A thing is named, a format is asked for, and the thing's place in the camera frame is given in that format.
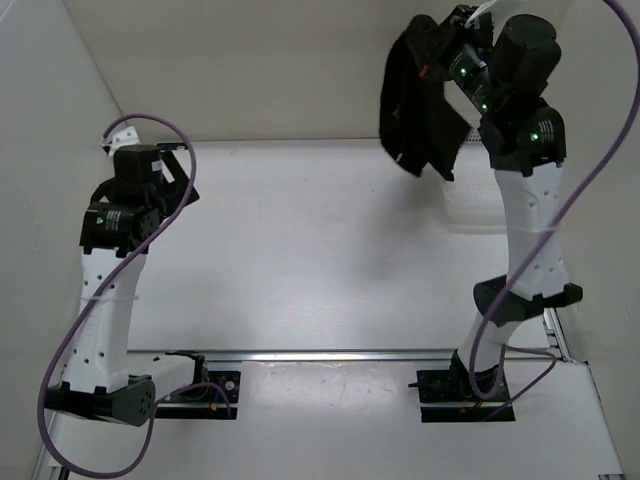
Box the white perforated plastic basket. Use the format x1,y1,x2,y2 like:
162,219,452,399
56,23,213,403
441,128,506,234

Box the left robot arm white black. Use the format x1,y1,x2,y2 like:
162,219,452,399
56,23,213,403
44,145,210,426

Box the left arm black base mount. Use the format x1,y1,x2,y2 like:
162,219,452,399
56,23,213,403
146,350,241,420

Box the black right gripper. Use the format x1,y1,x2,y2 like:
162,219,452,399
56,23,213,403
406,6,502,116

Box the aluminium front rail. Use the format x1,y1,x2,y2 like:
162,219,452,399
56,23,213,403
131,348,453,363

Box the aluminium rail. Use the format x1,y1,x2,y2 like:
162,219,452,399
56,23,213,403
131,348,453,363
543,309,575,363

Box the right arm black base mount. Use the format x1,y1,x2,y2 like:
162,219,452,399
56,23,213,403
408,352,516,423

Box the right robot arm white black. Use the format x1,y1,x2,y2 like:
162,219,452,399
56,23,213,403
406,5,583,400

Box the black shorts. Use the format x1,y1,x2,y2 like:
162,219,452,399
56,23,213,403
378,14,471,182

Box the aluminium right side rail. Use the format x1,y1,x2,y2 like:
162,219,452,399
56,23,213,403
543,309,575,363

